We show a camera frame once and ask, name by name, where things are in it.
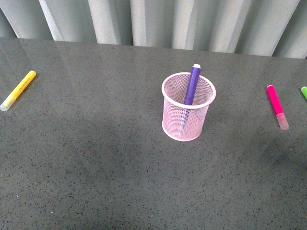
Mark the white pleated curtain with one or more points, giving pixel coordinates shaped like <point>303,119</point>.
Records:
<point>253,27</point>

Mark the pink marker pen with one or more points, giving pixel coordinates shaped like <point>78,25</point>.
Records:
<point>280,115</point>

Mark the purple marker pen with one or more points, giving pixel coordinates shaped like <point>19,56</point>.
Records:
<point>189,97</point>

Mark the yellow marker pen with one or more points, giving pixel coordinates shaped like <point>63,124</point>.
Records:
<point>18,90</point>

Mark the green marker pen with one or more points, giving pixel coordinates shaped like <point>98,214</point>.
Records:
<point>304,91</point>

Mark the pink mesh pen cup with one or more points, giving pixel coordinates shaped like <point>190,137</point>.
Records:
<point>174,89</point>

